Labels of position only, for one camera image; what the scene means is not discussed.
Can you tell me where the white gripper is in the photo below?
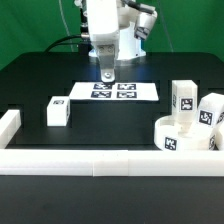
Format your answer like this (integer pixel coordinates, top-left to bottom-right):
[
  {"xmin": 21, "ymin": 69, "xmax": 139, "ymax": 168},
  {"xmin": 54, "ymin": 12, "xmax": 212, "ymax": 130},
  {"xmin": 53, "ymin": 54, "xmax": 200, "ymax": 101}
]
[{"xmin": 86, "ymin": 0, "xmax": 119, "ymax": 83}]

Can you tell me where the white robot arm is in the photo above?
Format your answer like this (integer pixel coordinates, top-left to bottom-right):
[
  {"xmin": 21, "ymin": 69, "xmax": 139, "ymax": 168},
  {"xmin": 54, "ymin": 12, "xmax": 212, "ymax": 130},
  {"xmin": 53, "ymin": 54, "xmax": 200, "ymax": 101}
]
[{"xmin": 74, "ymin": 0, "xmax": 157, "ymax": 83}]

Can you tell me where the white paper marker sheet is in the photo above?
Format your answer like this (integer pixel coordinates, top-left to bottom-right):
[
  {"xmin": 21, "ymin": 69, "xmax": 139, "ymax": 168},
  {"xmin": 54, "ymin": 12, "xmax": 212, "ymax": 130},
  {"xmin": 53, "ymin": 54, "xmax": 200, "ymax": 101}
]
[{"xmin": 70, "ymin": 82, "xmax": 159, "ymax": 101}]

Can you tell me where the white U-shaped fence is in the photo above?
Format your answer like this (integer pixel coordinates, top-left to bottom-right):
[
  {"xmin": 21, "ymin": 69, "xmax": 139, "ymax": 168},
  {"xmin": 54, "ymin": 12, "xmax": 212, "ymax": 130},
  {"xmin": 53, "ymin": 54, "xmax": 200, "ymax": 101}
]
[{"xmin": 0, "ymin": 110, "xmax": 224, "ymax": 177}]

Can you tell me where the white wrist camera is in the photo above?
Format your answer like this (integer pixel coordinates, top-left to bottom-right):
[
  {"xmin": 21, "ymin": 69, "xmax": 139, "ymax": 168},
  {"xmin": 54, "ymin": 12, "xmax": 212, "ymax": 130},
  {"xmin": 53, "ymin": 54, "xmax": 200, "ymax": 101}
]
[{"xmin": 134, "ymin": 11, "xmax": 157, "ymax": 40}]

